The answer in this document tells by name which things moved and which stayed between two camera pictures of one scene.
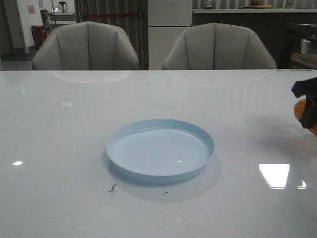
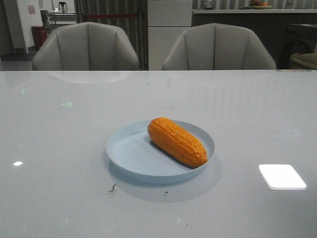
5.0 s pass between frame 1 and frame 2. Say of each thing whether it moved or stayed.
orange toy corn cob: moved
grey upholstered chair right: stayed
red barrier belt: stayed
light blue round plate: stayed
